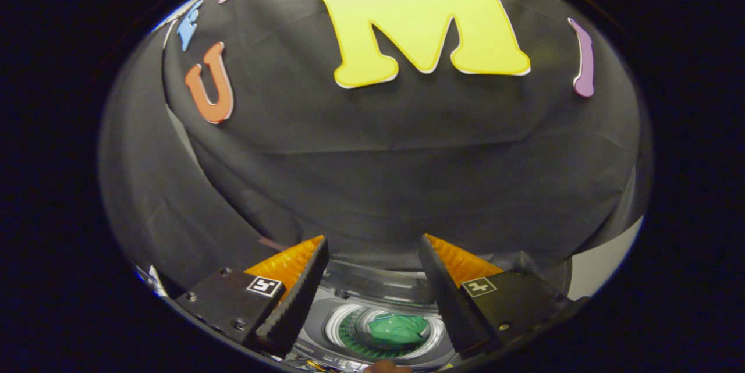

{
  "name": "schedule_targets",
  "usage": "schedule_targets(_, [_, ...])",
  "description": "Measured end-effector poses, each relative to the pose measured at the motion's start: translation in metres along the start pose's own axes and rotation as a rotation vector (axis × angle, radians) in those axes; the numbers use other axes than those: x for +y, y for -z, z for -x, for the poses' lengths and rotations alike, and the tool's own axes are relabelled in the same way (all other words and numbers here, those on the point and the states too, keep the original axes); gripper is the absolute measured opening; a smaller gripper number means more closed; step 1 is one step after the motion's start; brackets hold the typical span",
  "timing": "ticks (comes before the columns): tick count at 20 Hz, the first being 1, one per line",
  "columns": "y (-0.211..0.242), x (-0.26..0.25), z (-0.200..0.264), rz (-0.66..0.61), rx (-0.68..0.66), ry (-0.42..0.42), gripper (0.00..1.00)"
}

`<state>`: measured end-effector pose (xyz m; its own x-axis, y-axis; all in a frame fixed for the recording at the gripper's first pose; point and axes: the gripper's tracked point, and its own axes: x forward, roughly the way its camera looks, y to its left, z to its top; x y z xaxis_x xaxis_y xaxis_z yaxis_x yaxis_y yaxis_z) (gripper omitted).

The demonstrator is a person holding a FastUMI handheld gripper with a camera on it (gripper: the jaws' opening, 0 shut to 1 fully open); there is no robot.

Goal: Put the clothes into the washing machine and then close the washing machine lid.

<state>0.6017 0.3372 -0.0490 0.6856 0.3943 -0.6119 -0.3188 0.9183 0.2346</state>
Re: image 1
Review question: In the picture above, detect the green shirt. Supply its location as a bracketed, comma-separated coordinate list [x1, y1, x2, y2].
[368, 313, 431, 345]

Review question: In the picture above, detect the small white and blue object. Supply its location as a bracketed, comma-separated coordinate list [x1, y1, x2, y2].
[136, 264, 169, 298]

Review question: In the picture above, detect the black backdrop cloth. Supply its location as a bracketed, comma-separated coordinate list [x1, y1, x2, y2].
[99, 0, 652, 295]

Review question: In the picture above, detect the dark grey washing machine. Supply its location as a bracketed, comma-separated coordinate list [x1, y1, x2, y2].
[288, 254, 574, 372]

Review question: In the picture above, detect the grey metal cabinet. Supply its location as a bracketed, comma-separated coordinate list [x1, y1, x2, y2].
[567, 216, 644, 301]

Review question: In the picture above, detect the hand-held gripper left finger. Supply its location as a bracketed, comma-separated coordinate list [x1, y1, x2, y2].
[175, 235, 330, 359]

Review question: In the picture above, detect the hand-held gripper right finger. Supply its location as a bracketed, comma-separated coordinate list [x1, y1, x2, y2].
[418, 233, 590, 360]

